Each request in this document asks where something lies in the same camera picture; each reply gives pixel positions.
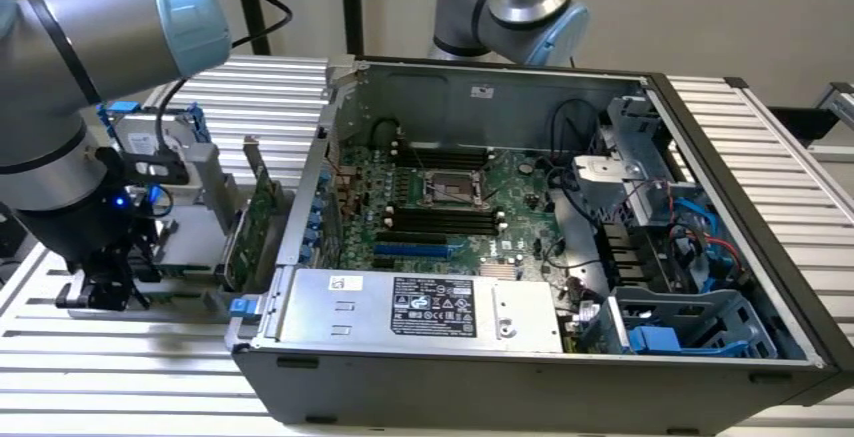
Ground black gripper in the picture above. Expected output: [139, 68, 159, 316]
[14, 195, 162, 312]

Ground green motherboard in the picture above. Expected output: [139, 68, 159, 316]
[325, 142, 573, 283]

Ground open black PC case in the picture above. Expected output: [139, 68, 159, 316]
[223, 54, 854, 424]

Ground green graphics card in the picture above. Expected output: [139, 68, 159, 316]
[217, 135, 290, 292]

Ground hard disk in blue carrier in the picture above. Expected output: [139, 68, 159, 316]
[95, 100, 214, 164]

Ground red wire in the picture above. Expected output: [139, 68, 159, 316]
[693, 238, 744, 288]

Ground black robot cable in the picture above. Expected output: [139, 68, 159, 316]
[143, 0, 295, 158]

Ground CPU socket with metal frame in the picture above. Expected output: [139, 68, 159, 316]
[414, 168, 490, 206]

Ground blue expansion slot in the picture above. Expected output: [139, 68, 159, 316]
[373, 242, 450, 262]

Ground black internal wire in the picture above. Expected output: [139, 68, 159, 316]
[548, 98, 602, 193]

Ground silver metal drive cage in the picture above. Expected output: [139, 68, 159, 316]
[572, 95, 702, 226]

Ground black RAM slots bank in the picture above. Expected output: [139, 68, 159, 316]
[391, 145, 491, 171]
[382, 202, 503, 233]

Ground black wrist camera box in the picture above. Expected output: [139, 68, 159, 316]
[94, 146, 187, 189]

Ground silver power supply unit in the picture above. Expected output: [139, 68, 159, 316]
[263, 267, 568, 354]

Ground black stand pole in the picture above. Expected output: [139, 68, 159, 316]
[227, 0, 273, 56]
[338, 0, 366, 56]

